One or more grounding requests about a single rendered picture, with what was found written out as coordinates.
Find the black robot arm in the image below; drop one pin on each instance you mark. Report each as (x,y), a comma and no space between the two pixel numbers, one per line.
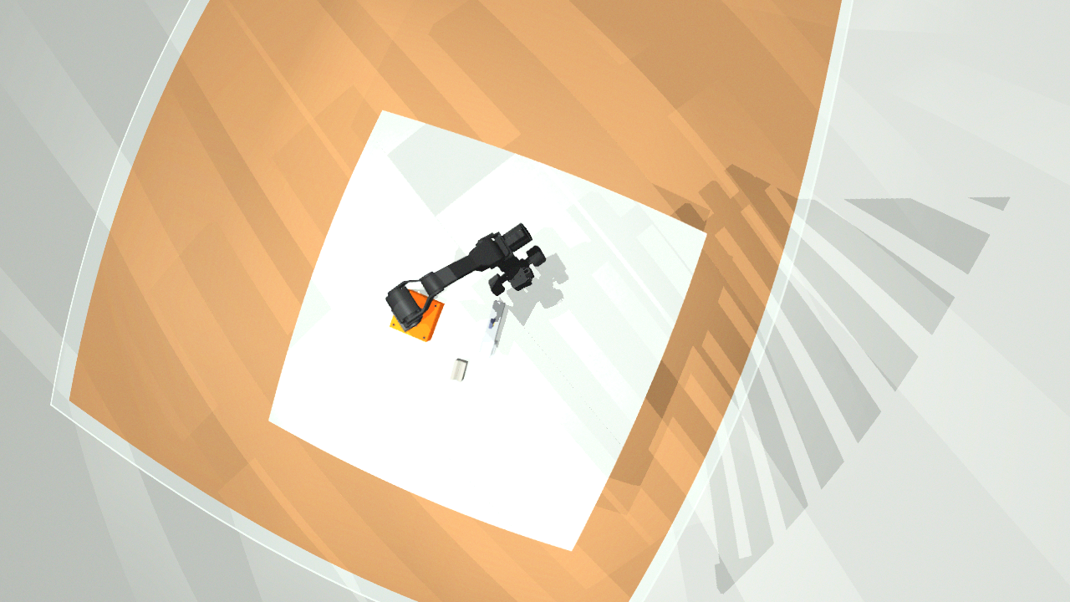
(486,254)

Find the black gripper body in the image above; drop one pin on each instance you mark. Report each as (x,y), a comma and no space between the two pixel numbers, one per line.
(535,257)

